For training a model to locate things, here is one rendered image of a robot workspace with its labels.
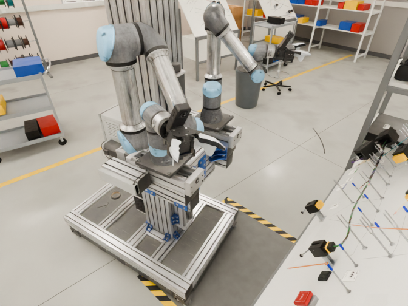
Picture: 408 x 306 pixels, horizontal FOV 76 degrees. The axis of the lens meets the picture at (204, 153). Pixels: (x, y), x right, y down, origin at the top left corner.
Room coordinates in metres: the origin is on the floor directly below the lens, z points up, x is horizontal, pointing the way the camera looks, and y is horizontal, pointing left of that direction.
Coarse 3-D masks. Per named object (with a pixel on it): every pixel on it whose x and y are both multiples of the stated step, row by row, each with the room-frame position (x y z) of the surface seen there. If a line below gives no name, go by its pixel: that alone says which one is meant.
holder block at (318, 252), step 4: (320, 240) 0.58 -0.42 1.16; (324, 240) 0.57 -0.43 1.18; (312, 244) 0.58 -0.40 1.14; (316, 244) 0.57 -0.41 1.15; (320, 244) 0.56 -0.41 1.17; (324, 244) 0.56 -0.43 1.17; (308, 248) 0.57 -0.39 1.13; (312, 248) 0.56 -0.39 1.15; (316, 248) 0.55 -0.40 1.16; (320, 248) 0.54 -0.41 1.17; (312, 252) 0.55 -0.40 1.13; (316, 252) 0.55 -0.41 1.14; (320, 252) 0.54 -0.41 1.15; (324, 252) 0.53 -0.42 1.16; (316, 256) 0.54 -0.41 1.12; (320, 256) 0.53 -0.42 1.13; (324, 256) 0.53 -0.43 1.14
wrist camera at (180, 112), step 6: (174, 108) 0.64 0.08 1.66; (180, 108) 0.64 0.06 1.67; (186, 108) 0.64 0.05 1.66; (174, 114) 0.64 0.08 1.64; (180, 114) 0.64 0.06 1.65; (186, 114) 0.65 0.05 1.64; (168, 120) 0.67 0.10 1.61; (174, 120) 0.64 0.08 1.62; (180, 120) 0.66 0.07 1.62; (168, 126) 0.67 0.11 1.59; (174, 126) 0.66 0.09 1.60; (168, 132) 0.67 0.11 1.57
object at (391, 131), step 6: (384, 132) 1.18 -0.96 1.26; (390, 132) 1.15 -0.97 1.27; (396, 132) 1.18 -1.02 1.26; (378, 138) 1.15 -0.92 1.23; (384, 138) 1.17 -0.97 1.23; (390, 138) 1.12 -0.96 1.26; (396, 138) 1.14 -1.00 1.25; (384, 144) 1.13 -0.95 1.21; (390, 144) 1.11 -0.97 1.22; (396, 144) 1.14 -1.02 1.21
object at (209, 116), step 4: (204, 108) 1.48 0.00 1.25; (216, 108) 1.46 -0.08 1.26; (220, 108) 1.51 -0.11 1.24; (204, 112) 1.47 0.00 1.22; (208, 112) 1.46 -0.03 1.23; (212, 112) 1.46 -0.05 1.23; (216, 112) 1.46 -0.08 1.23; (220, 112) 1.49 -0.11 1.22; (200, 116) 1.50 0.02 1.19; (204, 116) 1.46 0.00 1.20; (208, 116) 1.45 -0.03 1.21; (212, 116) 1.45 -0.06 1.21; (216, 116) 1.45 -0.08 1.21; (220, 116) 1.47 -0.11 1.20; (204, 120) 1.46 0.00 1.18; (208, 120) 1.44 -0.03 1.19; (212, 120) 1.44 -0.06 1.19; (216, 120) 1.45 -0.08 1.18; (220, 120) 1.47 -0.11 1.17
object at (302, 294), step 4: (300, 292) 0.42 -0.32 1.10; (304, 292) 0.42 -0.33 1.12; (308, 292) 0.41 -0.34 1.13; (300, 296) 0.41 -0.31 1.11; (304, 296) 0.40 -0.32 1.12; (308, 296) 0.39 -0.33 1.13; (296, 300) 0.40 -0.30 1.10; (300, 300) 0.39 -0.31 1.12; (304, 300) 0.39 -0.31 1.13; (308, 300) 0.39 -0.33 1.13; (296, 304) 0.39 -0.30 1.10; (300, 304) 0.38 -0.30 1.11; (304, 304) 0.37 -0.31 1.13
